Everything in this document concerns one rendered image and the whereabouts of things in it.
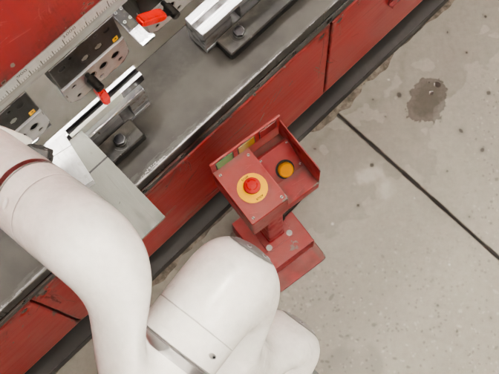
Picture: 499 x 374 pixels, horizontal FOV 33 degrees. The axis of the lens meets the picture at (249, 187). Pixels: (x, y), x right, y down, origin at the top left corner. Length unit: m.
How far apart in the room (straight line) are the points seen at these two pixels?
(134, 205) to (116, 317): 0.91
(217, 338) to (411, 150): 2.00
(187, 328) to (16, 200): 0.22
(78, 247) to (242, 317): 0.20
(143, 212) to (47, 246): 0.91
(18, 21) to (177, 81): 0.68
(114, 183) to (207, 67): 0.38
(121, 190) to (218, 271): 0.89
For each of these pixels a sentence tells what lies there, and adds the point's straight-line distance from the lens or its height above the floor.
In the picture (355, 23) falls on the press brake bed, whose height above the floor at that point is 0.63.
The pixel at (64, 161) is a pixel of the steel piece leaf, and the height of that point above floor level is 1.00.
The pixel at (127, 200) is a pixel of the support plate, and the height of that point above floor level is 1.00.
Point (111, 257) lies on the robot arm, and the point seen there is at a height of 1.88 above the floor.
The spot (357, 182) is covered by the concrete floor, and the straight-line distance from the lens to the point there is 2.77.
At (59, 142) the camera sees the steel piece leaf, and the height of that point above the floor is 1.00.
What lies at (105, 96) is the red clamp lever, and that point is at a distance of 1.62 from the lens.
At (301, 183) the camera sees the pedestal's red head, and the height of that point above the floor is 0.70.
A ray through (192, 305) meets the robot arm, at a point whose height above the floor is 1.80.
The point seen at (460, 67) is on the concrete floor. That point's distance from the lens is 2.95.
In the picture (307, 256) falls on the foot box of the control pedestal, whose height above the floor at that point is 0.01.
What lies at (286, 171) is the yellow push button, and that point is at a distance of 2.02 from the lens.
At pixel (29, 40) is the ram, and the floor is 1.46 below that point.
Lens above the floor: 2.67
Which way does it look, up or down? 75 degrees down
